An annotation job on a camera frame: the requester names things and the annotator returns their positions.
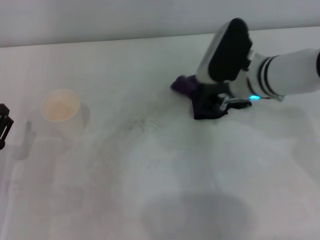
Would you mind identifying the purple rag with black trim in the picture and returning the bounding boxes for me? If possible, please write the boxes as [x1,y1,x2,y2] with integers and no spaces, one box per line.
[170,75,253,121]

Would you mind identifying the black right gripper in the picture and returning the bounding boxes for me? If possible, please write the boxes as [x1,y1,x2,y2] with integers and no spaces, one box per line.
[199,83,253,113]

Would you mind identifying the white paper cup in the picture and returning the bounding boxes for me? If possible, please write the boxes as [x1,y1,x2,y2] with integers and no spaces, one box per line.
[40,88,86,139]

